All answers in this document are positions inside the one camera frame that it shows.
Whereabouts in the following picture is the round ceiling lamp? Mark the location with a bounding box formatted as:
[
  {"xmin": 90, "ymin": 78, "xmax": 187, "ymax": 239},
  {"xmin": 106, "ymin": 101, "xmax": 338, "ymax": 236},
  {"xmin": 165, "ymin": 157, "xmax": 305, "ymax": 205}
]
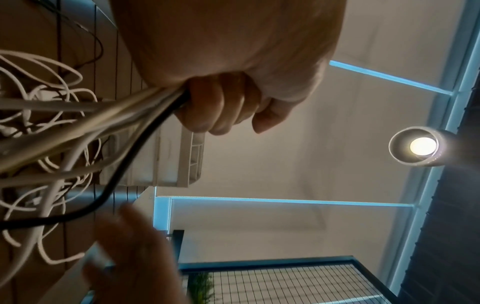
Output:
[{"xmin": 388, "ymin": 126, "xmax": 451, "ymax": 167}]

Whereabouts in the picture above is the green plant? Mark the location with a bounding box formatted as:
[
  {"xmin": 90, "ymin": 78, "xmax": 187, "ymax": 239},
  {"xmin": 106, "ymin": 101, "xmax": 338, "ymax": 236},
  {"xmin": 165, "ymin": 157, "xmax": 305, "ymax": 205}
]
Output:
[{"xmin": 187, "ymin": 271, "xmax": 215, "ymax": 304}]

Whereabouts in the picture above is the white drawer organizer box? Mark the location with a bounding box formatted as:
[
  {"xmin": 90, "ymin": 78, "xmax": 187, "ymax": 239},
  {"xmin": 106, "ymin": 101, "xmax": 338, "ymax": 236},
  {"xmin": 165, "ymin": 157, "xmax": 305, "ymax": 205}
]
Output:
[{"xmin": 99, "ymin": 118, "xmax": 207, "ymax": 188}]

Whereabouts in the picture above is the person's right hand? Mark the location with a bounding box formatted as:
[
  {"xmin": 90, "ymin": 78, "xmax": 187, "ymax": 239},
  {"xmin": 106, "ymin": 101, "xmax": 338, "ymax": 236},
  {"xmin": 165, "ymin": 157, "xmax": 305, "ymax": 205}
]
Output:
[{"xmin": 82, "ymin": 204, "xmax": 192, "ymax": 304}]

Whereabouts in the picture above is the wire mesh panel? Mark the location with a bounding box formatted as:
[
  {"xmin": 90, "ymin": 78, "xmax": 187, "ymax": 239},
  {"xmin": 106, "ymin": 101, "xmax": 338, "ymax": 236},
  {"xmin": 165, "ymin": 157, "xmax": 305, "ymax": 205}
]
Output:
[{"xmin": 179, "ymin": 256, "xmax": 399, "ymax": 304}]

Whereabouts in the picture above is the beige roller blind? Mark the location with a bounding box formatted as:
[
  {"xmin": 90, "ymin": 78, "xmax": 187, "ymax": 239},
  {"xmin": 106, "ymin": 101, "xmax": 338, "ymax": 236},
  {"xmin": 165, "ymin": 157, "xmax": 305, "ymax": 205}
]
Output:
[
  {"xmin": 329, "ymin": 0, "xmax": 474, "ymax": 93},
  {"xmin": 157, "ymin": 59, "xmax": 451, "ymax": 206},
  {"xmin": 170, "ymin": 198, "xmax": 414, "ymax": 262}
]

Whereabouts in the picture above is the dark slatted blind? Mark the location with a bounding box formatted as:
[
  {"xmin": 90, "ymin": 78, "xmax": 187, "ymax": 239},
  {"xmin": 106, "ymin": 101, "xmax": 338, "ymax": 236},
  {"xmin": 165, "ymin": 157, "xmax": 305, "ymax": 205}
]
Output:
[{"xmin": 397, "ymin": 86, "xmax": 480, "ymax": 304}]

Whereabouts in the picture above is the black cable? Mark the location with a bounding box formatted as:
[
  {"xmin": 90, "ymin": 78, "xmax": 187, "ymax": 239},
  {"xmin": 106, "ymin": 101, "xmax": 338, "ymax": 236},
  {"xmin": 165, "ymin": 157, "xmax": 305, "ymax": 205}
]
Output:
[{"xmin": 0, "ymin": 90, "xmax": 190, "ymax": 231}]

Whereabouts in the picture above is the wooden slatted table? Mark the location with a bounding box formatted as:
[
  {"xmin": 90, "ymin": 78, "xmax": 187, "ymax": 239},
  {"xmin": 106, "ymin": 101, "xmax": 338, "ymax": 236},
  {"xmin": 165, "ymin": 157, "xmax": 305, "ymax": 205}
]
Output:
[{"xmin": 0, "ymin": 0, "xmax": 159, "ymax": 304}]

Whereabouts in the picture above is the person's left hand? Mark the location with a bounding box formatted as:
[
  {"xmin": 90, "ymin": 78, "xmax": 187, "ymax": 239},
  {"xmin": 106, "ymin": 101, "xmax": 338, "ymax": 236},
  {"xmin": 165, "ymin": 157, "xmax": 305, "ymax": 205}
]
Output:
[{"xmin": 108, "ymin": 0, "xmax": 348, "ymax": 136}]

